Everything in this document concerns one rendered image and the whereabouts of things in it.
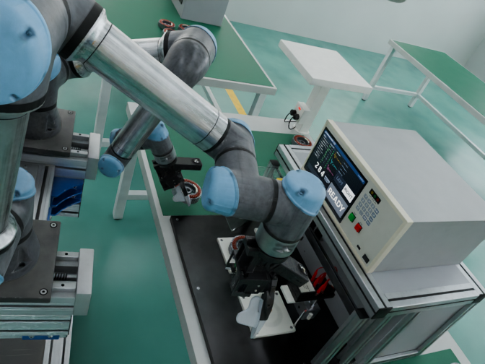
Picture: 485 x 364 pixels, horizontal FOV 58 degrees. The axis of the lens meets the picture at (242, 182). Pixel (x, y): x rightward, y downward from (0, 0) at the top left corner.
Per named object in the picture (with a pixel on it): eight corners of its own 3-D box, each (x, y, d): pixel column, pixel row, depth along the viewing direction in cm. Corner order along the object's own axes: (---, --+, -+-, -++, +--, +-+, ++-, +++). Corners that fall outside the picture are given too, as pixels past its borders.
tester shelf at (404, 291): (371, 319, 112) (379, 309, 110) (273, 153, 158) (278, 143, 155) (479, 302, 133) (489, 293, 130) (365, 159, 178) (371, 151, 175)
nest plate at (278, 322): (253, 339, 132) (255, 336, 131) (237, 296, 142) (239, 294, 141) (294, 332, 139) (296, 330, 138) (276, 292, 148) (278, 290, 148)
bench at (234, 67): (84, 170, 274) (100, 62, 229) (67, 36, 396) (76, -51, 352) (239, 175, 324) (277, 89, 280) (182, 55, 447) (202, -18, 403)
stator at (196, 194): (175, 204, 159) (177, 197, 157) (168, 183, 167) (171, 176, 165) (202, 206, 165) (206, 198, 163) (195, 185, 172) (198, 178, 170)
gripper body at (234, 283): (224, 266, 87) (243, 226, 80) (262, 269, 91) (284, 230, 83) (230, 299, 82) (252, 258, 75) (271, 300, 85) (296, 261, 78)
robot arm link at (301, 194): (278, 160, 72) (325, 171, 74) (255, 207, 79) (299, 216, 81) (286, 192, 66) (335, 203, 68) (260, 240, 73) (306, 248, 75)
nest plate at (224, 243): (229, 273, 148) (230, 271, 147) (216, 240, 158) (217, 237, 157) (267, 270, 155) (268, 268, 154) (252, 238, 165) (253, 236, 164)
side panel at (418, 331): (358, 369, 139) (415, 312, 120) (354, 360, 141) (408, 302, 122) (419, 355, 152) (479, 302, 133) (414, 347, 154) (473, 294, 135)
